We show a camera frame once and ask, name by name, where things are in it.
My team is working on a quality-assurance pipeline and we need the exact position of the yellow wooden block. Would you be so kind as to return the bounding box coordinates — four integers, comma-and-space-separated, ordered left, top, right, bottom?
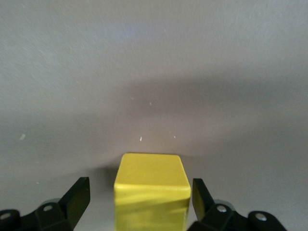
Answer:
113, 153, 192, 231

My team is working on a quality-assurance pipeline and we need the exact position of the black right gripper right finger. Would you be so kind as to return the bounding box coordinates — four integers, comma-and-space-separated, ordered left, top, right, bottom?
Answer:
186, 178, 289, 231

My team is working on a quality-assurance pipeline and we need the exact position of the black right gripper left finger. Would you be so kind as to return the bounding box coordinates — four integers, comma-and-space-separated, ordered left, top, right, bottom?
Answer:
0, 177, 91, 231

